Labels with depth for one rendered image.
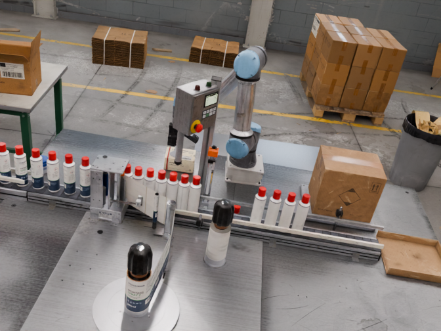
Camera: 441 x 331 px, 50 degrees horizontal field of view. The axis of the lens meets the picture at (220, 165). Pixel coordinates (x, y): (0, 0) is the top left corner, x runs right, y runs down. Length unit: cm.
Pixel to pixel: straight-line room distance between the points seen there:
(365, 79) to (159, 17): 343
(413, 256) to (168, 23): 583
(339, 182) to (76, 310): 131
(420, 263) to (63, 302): 158
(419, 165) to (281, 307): 281
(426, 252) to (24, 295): 180
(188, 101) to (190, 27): 561
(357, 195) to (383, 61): 326
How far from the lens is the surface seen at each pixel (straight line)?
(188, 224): 218
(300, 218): 217
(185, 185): 210
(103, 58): 612
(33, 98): 341
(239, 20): 745
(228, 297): 186
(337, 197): 239
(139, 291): 165
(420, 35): 803
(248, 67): 217
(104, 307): 178
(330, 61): 534
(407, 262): 240
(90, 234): 207
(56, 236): 215
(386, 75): 556
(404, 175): 458
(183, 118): 197
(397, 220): 264
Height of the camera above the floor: 225
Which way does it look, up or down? 32 degrees down
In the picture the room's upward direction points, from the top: 9 degrees clockwise
